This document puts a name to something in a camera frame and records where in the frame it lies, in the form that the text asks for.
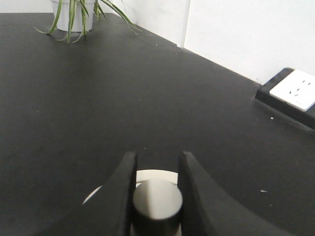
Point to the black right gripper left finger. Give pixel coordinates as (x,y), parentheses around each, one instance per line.
(108,212)

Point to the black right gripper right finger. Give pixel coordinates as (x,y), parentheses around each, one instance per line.
(209,211)

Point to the glass jar with white lid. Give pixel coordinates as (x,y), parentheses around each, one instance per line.
(156,204)

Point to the black white power socket box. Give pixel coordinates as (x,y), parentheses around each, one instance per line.
(291,92)

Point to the potted spider plant white pot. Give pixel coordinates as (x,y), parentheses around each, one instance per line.
(74,18)

